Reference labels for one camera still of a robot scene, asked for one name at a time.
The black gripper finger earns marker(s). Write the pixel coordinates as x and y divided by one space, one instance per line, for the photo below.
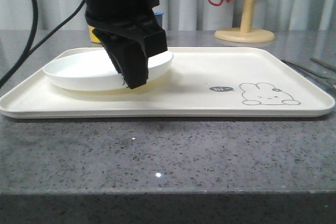
126 56
148 33

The white round plate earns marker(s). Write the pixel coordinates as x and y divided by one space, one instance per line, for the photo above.
85 71

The silver metal fork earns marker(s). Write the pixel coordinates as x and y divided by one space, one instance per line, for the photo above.
295 65

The silver metal chopstick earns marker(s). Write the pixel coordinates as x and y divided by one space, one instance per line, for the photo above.
324 64

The silver metal spoon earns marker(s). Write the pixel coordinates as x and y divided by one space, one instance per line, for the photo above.
330 81

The blue enamel mug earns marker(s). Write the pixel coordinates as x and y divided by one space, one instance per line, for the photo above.
159 17

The yellow enamel mug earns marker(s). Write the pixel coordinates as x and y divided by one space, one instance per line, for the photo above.
92 36

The beige rabbit serving tray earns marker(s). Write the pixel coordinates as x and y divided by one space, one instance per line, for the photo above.
202 81

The wooden mug tree stand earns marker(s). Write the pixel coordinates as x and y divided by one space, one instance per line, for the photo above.
245 33

